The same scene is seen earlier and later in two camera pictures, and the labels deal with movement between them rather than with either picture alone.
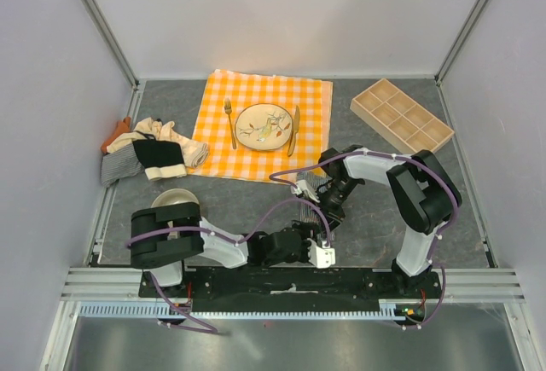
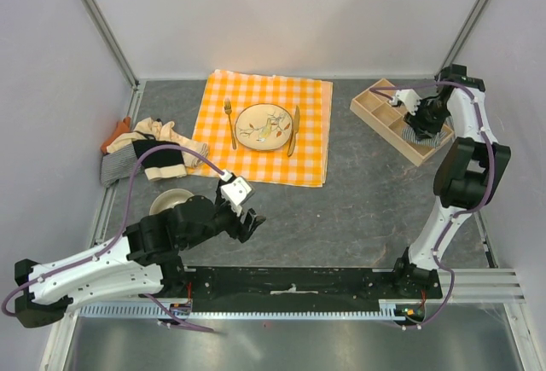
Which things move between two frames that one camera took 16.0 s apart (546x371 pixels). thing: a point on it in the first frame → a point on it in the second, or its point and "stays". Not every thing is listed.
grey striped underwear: [309, 211] → [409, 134]
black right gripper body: [333, 197] → [429, 117]
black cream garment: [160, 159] stays
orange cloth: [123, 126] stays
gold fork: [228, 108] stays
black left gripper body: [308, 231] → [228, 219]
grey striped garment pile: [121, 164] stays
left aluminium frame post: [97, 18] stays
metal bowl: [173, 196] stays
